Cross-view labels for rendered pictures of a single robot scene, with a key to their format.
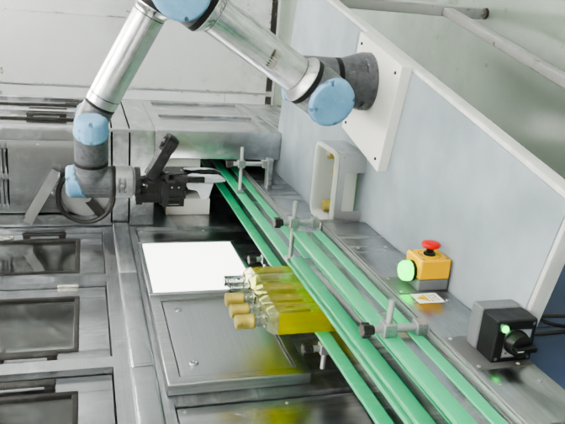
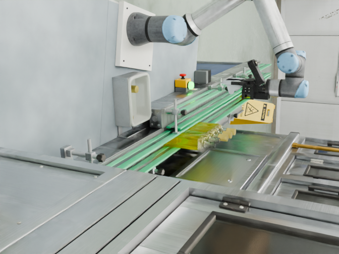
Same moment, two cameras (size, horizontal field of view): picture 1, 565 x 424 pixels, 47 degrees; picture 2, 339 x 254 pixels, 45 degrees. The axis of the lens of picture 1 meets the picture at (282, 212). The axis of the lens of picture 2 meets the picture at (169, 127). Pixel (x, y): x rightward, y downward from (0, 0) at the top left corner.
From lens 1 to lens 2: 3.25 m
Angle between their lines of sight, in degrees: 124
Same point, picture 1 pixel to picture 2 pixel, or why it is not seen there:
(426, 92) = not seen: hidden behind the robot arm
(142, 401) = (280, 155)
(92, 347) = (286, 189)
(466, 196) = (178, 53)
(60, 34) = not seen: outside the picture
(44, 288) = not seen: hidden behind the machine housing
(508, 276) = (191, 66)
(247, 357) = (222, 156)
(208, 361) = (240, 159)
